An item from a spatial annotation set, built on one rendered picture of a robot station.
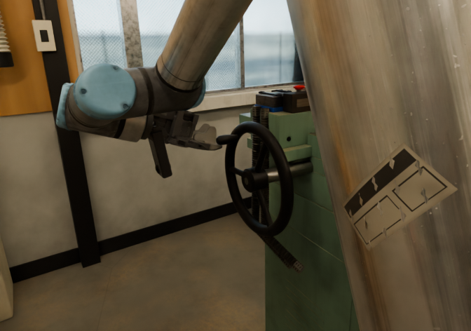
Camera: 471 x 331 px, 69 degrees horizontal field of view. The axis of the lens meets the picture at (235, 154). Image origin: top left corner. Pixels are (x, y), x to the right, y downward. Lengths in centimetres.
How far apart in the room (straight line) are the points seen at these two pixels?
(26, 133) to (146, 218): 81
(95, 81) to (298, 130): 52
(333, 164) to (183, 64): 45
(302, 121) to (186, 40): 46
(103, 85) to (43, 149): 138
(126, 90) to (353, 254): 50
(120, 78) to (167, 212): 169
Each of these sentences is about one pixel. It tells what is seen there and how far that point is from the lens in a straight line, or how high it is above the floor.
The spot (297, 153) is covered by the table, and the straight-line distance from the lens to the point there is 90.
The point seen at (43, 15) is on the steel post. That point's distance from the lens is 182.
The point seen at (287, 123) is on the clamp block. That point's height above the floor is 94.
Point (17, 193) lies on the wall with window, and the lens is 201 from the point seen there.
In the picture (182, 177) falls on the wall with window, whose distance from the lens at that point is 219.
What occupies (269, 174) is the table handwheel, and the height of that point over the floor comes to 82.
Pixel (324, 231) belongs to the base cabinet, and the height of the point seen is 64.
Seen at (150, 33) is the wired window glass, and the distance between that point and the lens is 210.
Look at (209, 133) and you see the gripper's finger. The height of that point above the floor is 93.
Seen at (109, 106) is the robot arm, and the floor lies 104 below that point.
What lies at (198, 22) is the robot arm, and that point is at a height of 116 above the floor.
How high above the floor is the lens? 112
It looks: 17 degrees down
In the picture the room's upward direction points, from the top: 2 degrees counter-clockwise
